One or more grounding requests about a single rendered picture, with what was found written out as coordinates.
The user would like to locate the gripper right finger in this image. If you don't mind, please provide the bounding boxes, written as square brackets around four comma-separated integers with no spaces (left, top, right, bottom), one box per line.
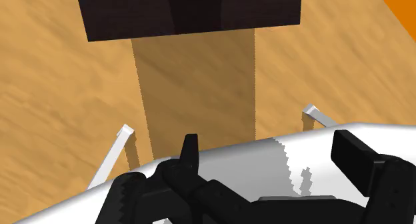
[330,129,416,224]

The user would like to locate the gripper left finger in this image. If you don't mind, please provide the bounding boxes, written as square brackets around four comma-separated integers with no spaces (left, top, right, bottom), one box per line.
[94,133,258,224]

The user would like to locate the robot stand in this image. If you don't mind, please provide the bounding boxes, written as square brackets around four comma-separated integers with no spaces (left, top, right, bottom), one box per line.
[75,0,303,43]

